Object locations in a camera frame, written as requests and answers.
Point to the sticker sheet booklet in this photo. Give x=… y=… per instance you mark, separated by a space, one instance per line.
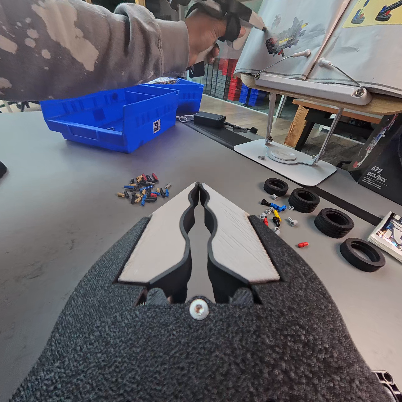
x=389 y=235

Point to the rack of red blue bins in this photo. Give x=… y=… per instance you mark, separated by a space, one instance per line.
x=232 y=81

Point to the toy car set box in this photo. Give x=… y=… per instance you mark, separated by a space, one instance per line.
x=380 y=163

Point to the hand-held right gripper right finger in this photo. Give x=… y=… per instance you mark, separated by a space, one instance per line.
x=241 y=248

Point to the black toy tyre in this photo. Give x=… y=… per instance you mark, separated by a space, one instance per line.
x=320 y=224
x=267 y=188
x=345 y=254
x=295 y=201

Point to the pile of small toy pins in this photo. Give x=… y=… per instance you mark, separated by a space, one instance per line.
x=144 y=190

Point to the black power adapter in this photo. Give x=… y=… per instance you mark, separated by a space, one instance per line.
x=209 y=119

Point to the black chair armrest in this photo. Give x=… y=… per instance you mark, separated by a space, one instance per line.
x=1 y=169

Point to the blue plastic bin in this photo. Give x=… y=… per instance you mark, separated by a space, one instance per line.
x=188 y=94

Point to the yellow toy axle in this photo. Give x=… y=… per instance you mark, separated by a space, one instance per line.
x=276 y=215

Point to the blue toy connector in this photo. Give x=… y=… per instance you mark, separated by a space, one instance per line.
x=278 y=206

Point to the book stand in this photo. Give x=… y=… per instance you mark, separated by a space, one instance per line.
x=307 y=171

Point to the red toy pin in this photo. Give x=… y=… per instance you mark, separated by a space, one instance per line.
x=303 y=244

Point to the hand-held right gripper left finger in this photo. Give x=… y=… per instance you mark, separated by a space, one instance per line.
x=154 y=248

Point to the person's left forearm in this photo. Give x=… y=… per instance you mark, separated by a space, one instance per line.
x=94 y=47

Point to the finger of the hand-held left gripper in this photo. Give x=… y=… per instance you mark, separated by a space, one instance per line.
x=248 y=12

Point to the clear bag of toy parts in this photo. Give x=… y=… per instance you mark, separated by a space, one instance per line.
x=163 y=81

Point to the wooden table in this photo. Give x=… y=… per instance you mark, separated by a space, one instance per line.
x=314 y=105

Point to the person's left hand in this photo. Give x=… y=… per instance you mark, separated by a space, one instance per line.
x=204 y=34

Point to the cluster of grey toy connectors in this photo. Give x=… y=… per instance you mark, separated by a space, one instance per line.
x=293 y=222

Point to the instruction manual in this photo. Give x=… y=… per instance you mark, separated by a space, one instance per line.
x=298 y=62

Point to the black toy frame piece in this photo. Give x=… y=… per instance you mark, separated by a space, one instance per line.
x=384 y=381

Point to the grey desk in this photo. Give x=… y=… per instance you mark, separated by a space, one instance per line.
x=62 y=204

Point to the blue bin with marker label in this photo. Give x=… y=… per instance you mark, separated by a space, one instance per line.
x=110 y=125

